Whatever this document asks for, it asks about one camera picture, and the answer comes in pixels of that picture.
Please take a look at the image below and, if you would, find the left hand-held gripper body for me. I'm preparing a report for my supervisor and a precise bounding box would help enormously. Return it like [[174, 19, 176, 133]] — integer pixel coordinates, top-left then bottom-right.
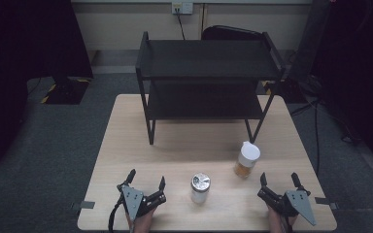
[[117, 183, 167, 221]]

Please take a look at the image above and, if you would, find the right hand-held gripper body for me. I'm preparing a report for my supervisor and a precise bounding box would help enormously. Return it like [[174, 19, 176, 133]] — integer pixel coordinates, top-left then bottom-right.
[[256, 186, 318, 227]]

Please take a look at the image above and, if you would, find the orange spice jar white lid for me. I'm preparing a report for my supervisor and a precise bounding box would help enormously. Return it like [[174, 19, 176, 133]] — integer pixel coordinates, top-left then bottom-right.
[[233, 140, 262, 180]]

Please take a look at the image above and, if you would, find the glass jar with metal lid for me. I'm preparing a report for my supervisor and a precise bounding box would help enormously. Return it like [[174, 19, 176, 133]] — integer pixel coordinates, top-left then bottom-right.
[[189, 172, 212, 205]]

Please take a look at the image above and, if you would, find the black metal two-tier rack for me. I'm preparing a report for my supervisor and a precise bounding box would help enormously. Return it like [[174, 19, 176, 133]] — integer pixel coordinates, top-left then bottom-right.
[[135, 30, 287, 146]]

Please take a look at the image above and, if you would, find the person's left hand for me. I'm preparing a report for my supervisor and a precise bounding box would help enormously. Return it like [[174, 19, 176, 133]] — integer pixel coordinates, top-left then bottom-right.
[[125, 207, 158, 233]]

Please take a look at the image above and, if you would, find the person's right hand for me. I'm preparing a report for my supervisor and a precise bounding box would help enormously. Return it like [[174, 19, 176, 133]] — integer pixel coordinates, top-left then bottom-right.
[[266, 205, 298, 233]]

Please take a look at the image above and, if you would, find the grey tape piece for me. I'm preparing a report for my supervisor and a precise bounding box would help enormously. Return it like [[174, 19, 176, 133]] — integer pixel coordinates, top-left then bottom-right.
[[314, 196, 340, 211], [71, 200, 96, 211]]

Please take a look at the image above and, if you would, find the black stand base striped tape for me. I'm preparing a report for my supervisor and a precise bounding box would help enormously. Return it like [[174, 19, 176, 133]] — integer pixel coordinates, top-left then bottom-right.
[[40, 75, 92, 106]]

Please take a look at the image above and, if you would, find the dark upright stand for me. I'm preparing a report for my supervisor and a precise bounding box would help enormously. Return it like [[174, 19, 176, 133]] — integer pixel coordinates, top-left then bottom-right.
[[287, 0, 334, 83]]

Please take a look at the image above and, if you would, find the dark curtain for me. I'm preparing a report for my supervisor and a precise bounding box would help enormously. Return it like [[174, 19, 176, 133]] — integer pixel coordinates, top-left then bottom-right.
[[0, 0, 94, 177]]

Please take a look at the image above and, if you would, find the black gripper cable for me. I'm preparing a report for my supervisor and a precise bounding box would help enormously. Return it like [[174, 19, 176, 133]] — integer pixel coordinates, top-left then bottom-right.
[[108, 193, 126, 233]]

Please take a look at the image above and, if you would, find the black floor cable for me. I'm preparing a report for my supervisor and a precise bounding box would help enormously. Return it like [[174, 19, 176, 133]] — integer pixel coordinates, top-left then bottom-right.
[[289, 98, 322, 177]]

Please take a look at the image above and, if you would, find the black power cable with plug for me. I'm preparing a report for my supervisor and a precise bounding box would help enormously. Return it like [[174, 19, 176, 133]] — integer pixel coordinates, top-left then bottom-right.
[[174, 7, 187, 41]]

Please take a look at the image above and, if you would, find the white wall outlet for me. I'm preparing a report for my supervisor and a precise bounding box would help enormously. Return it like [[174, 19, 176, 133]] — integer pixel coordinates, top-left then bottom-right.
[[171, 1, 194, 16]]

